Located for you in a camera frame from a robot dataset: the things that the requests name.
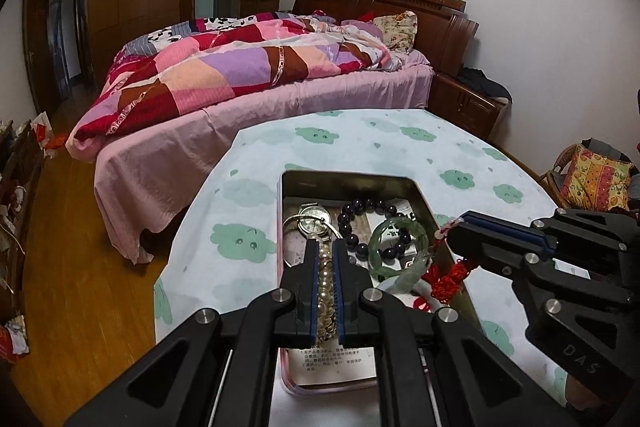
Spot pink metal tin box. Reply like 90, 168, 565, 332
275, 169, 482, 396

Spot thin silver bangle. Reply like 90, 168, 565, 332
282, 206, 343, 243

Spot red knot cord pendant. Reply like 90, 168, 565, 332
411, 217, 480, 312

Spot patchwork quilt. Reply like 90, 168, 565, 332
70, 12, 400, 150

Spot wicker chair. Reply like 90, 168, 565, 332
539, 138, 639, 218

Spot green jade bangle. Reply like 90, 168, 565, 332
368, 216, 432, 294

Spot silver wristwatch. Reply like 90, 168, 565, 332
297, 202, 332, 239

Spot colourful floral cushion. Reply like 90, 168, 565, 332
560, 145, 634, 211

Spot white paper leaflet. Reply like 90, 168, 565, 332
290, 200, 417, 383

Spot floral pillow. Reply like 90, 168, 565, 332
372, 11, 418, 53

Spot wooden nightstand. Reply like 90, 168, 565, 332
426, 74, 508, 141

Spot pink bed sheet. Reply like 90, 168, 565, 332
66, 51, 435, 265

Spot wooden headboard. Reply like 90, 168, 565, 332
293, 0, 478, 77

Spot dark clothes on nightstand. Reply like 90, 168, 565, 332
457, 67, 513, 105

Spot person's right hand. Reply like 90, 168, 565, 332
565, 375, 602, 411

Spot dark bead bracelet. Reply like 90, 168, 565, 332
335, 197, 419, 264

